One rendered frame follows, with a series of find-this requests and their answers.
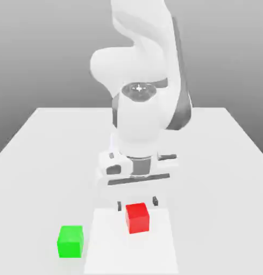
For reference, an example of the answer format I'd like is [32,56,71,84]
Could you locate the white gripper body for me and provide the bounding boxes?
[96,171,174,200]

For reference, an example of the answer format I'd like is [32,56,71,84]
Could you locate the small red cube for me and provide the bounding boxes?
[125,202,150,235]

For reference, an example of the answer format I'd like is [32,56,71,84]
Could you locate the small green cube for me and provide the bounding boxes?
[56,225,84,259]

